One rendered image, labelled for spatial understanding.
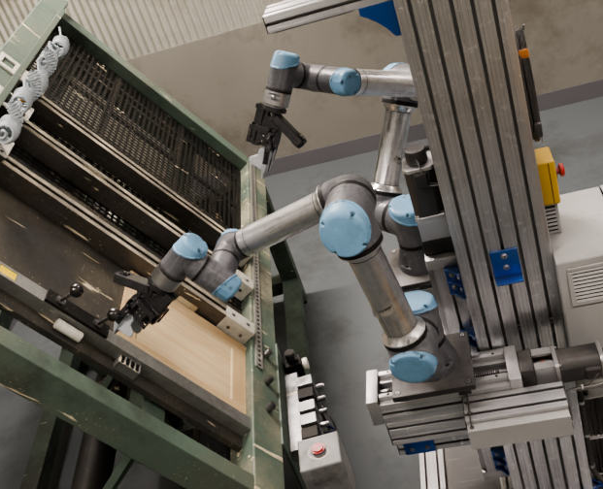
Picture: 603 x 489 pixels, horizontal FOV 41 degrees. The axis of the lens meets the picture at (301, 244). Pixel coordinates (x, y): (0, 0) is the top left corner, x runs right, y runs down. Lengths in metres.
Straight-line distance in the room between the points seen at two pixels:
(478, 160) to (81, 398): 1.15
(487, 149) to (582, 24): 3.64
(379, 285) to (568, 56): 3.99
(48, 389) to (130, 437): 0.25
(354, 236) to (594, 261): 0.72
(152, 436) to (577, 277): 1.18
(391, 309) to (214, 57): 3.93
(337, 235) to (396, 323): 0.30
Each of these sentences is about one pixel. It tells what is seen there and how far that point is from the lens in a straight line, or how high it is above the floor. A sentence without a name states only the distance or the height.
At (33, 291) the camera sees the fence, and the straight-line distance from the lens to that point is 2.28.
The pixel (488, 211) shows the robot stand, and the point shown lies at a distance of 2.17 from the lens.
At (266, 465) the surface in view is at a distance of 2.45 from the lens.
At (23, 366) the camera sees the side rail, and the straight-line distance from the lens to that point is 2.09.
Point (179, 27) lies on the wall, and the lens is 5.68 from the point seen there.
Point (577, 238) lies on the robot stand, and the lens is 2.32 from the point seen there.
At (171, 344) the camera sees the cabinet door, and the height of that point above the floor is 1.15.
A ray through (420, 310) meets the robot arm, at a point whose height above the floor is 1.26.
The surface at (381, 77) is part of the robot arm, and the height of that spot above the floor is 1.70.
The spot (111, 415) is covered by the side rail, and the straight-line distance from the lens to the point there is 2.16.
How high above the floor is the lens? 2.55
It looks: 30 degrees down
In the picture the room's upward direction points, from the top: 20 degrees counter-clockwise
